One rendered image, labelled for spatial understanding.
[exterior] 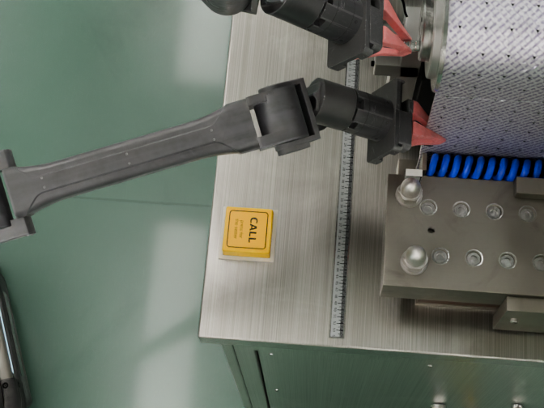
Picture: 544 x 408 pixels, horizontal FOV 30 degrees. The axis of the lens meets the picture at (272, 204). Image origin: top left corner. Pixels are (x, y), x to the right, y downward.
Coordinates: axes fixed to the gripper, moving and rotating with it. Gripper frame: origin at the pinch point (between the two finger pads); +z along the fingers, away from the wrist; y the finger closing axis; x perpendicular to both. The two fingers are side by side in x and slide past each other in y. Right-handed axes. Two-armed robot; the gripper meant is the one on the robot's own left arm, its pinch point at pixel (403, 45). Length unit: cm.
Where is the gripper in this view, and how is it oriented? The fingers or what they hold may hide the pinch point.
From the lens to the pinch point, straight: 124.8
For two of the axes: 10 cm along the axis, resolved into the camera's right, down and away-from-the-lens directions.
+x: 6.1, -2.1, -7.6
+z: 7.9, 2.3, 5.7
